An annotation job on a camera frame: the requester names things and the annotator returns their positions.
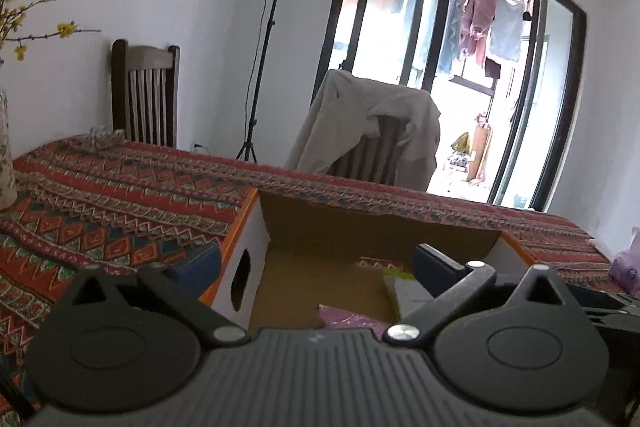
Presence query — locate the yellow-green snack packet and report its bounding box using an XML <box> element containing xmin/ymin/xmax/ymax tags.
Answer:
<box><xmin>382</xmin><ymin>269</ymin><xmax>436</xmax><ymax>320</ymax></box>

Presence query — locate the maroon hanging shirt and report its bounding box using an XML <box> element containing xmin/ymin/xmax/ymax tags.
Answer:
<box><xmin>459</xmin><ymin>0</ymin><xmax>498</xmax><ymax>68</ymax></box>

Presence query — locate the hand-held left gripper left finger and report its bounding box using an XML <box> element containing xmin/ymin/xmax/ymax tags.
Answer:
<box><xmin>65</xmin><ymin>243</ymin><xmax>251</xmax><ymax>350</ymax></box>

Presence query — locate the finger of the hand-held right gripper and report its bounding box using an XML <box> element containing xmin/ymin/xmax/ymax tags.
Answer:
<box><xmin>567</xmin><ymin>283</ymin><xmax>640</xmax><ymax>309</ymax></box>
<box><xmin>585</xmin><ymin>307</ymin><xmax>640</xmax><ymax>329</ymax></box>

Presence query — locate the pink snack packet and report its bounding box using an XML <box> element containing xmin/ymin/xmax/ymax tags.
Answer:
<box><xmin>317</xmin><ymin>303</ymin><xmax>401</xmax><ymax>333</ymax></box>

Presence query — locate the jacket-draped wooden chair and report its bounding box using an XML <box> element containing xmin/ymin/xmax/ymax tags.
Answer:
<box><xmin>327</xmin><ymin>117</ymin><xmax>406</xmax><ymax>185</ymax></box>

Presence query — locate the black-framed sliding glass door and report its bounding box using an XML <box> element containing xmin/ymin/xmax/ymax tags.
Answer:
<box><xmin>312</xmin><ymin>0</ymin><xmax>587</xmax><ymax>212</ymax></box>

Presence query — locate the purple tissue pack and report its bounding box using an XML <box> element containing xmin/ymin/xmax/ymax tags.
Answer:
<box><xmin>607</xmin><ymin>227</ymin><xmax>640</xmax><ymax>298</ymax></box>

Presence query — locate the red patterned tablecloth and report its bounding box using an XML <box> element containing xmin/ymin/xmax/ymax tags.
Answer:
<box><xmin>0</xmin><ymin>134</ymin><xmax>616</xmax><ymax>427</ymax></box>

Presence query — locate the orange cardboard box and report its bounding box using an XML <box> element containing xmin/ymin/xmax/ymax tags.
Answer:
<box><xmin>197</xmin><ymin>187</ymin><xmax>538</xmax><ymax>333</ymax></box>

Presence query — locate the clear glass dish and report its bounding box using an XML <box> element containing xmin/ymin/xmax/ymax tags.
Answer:
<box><xmin>87</xmin><ymin>127</ymin><xmax>125</xmax><ymax>150</ymax></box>

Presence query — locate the black metal rail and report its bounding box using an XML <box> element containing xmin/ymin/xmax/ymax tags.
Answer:
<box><xmin>452</xmin><ymin>76</ymin><xmax>497</xmax><ymax>96</ymax></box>

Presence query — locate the floral ceramic vase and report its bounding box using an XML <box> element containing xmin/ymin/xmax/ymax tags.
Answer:
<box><xmin>0</xmin><ymin>87</ymin><xmax>17</xmax><ymax>212</ymax></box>

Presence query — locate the leaning wooden board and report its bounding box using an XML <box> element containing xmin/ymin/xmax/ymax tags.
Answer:
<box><xmin>467</xmin><ymin>114</ymin><xmax>493</xmax><ymax>185</ymax></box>

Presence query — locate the beige jacket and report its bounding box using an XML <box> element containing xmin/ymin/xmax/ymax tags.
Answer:
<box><xmin>285</xmin><ymin>69</ymin><xmax>442</xmax><ymax>192</ymax></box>

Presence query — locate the light blue hanging shirt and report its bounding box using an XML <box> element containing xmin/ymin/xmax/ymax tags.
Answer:
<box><xmin>487</xmin><ymin>0</ymin><xmax>526</xmax><ymax>64</ymax></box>

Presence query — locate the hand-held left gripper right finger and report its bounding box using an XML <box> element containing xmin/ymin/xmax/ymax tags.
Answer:
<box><xmin>384</xmin><ymin>243</ymin><xmax>581</xmax><ymax>350</ymax></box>

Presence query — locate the dark wooden chair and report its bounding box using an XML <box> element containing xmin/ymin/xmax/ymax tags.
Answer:
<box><xmin>111</xmin><ymin>39</ymin><xmax>181</xmax><ymax>148</ymax></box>

